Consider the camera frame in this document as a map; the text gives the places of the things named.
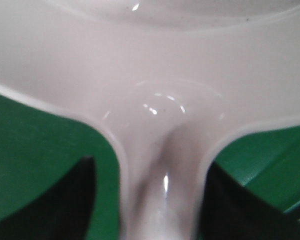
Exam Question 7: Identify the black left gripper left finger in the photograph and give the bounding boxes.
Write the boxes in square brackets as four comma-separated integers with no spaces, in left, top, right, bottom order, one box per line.
[0,156,95,240]

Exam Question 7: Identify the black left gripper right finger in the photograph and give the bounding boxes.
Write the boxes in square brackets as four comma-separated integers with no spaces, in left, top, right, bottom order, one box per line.
[199,163,300,240]

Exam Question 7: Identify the pink plastic dustpan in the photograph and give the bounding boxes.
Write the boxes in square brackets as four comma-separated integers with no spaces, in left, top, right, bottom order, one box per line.
[0,0,300,240]

